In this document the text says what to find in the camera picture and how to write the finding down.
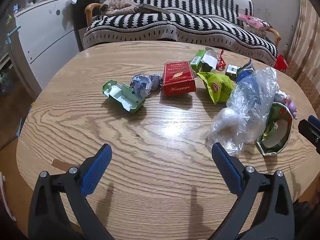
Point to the large crumpled paper ball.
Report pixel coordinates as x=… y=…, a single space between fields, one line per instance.
x=141 y=85

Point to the beige curtain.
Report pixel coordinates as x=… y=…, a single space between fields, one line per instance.
x=305 y=42

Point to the black white striped sofa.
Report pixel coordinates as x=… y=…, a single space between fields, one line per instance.
x=175 y=22

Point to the red bag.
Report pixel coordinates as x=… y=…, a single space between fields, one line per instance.
x=281 y=62

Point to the green paper bowl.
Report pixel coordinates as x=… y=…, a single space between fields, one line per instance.
x=276 y=130

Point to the small crumpled paper ball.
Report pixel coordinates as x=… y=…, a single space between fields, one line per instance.
x=156 y=80

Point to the grey flat book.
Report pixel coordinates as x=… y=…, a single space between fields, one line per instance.
x=152 y=8

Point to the flattened green carton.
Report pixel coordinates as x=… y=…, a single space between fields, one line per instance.
x=120 y=96

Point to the blue white wrapper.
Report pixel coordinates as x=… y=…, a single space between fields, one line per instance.
x=245 y=73

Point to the black cabinet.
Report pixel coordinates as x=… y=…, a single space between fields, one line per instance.
x=85 y=12

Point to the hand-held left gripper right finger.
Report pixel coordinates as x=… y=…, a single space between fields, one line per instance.
x=226 y=167

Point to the clear plastic bag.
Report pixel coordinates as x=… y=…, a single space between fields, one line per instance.
x=247 y=105

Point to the white cabinet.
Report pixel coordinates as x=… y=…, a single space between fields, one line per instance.
x=47 y=37

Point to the yellow-green snack bag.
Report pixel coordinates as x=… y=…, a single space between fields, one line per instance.
x=217 y=86

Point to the torn green carton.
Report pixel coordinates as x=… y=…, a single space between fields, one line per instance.
x=200 y=61

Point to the pink purple wrapper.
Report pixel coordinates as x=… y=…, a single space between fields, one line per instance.
x=290 y=103

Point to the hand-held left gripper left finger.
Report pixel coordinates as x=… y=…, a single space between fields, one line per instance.
x=96 y=170

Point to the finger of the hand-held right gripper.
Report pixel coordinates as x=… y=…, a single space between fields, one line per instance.
x=311 y=131

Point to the pink printed pillow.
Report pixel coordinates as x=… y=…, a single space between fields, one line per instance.
x=252 y=21

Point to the wooden frame sofa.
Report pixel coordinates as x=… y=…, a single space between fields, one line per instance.
x=88 y=13

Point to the red cardboard box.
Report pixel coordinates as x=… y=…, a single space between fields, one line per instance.
x=177 y=78

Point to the brown plush cloth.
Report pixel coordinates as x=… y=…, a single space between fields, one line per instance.
x=120 y=6

